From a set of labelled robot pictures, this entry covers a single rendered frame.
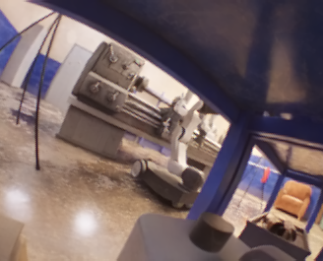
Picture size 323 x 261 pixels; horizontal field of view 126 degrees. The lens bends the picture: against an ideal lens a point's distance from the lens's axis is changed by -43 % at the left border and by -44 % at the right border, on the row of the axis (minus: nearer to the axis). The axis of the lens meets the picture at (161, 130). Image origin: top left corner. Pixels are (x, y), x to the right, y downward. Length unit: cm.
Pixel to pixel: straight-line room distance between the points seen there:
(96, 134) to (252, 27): 171
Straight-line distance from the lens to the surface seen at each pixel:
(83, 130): 176
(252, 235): 77
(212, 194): 50
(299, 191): 470
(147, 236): 16
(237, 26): 27
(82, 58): 528
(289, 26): 26
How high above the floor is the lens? 46
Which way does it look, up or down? 4 degrees up
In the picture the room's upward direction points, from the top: 25 degrees clockwise
